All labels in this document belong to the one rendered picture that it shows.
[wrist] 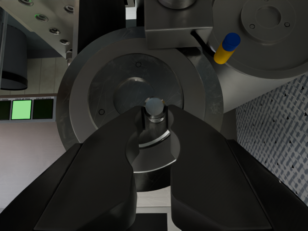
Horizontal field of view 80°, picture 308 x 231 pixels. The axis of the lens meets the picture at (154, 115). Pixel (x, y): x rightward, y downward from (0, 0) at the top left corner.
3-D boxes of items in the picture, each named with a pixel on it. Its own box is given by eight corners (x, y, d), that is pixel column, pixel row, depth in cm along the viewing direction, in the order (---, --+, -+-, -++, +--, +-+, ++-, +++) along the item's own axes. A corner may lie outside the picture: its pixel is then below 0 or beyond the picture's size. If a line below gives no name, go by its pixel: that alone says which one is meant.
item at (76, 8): (82, -75, 20) (75, 93, 17) (125, 42, 43) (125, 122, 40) (77, -75, 20) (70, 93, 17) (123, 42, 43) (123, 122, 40)
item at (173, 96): (125, 34, 15) (203, 86, 14) (129, 47, 17) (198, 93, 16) (66, 108, 14) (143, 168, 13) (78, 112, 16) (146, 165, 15)
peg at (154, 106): (140, 97, 11) (163, 93, 11) (145, 106, 14) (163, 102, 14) (145, 120, 11) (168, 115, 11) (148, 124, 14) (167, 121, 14)
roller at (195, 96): (156, 13, 16) (235, 120, 15) (160, 92, 42) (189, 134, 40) (44, 83, 16) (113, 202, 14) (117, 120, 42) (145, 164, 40)
